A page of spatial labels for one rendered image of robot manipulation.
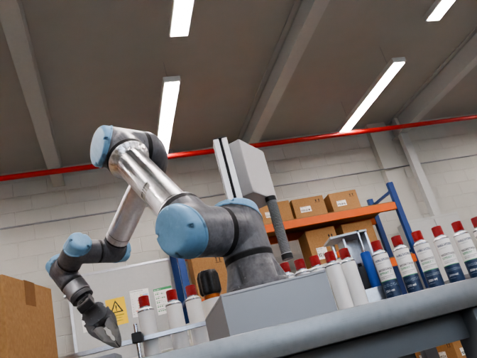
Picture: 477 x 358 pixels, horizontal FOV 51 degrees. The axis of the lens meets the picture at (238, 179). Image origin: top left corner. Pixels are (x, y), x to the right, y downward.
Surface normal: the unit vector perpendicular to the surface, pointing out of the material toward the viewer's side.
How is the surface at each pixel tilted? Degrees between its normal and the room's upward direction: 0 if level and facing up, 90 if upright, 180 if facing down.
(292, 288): 90
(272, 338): 90
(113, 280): 90
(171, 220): 96
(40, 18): 180
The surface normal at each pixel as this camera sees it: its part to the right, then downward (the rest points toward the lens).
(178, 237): -0.66, -0.02
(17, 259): 0.21, -0.41
